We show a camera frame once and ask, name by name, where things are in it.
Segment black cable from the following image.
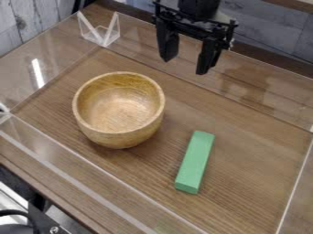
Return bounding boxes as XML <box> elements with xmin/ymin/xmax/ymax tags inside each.
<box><xmin>0</xmin><ymin>209</ymin><xmax>35</xmax><ymax>228</ymax></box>

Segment round wooden bowl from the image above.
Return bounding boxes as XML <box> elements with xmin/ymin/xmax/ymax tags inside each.
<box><xmin>73</xmin><ymin>71</ymin><xmax>165</xmax><ymax>149</ymax></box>

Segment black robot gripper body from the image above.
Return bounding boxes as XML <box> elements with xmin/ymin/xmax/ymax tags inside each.
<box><xmin>153</xmin><ymin>0</ymin><xmax>239</xmax><ymax>49</ymax></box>

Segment black metal table bracket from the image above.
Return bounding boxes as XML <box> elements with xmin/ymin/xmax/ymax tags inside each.
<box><xmin>29</xmin><ymin>204</ymin><xmax>73</xmax><ymax>234</ymax></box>

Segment clear acrylic tray walls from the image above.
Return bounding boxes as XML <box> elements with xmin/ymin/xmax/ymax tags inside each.
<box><xmin>0</xmin><ymin>7</ymin><xmax>313</xmax><ymax>234</ymax></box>

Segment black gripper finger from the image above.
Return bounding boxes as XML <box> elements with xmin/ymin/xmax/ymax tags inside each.
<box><xmin>157</xmin><ymin>18</ymin><xmax>180</xmax><ymax>62</ymax></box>
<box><xmin>196</xmin><ymin>37</ymin><xmax>221</xmax><ymax>75</ymax></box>

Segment green rectangular block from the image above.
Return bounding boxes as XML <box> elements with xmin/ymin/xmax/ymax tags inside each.
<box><xmin>176</xmin><ymin>131</ymin><xmax>216</xmax><ymax>195</ymax></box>

